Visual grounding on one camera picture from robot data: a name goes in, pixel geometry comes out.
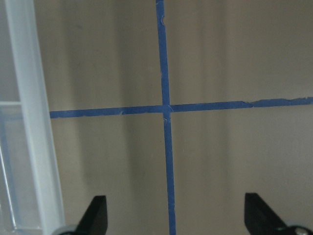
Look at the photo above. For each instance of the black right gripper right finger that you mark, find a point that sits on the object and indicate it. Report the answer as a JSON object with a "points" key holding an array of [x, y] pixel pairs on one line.
{"points": [[260, 219]]}

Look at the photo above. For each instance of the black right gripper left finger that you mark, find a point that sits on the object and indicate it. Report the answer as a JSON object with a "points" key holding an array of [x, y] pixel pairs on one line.
{"points": [[95, 219]]}

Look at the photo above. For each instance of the clear plastic storage box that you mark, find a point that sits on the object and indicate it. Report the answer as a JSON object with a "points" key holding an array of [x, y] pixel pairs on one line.
{"points": [[30, 192]]}

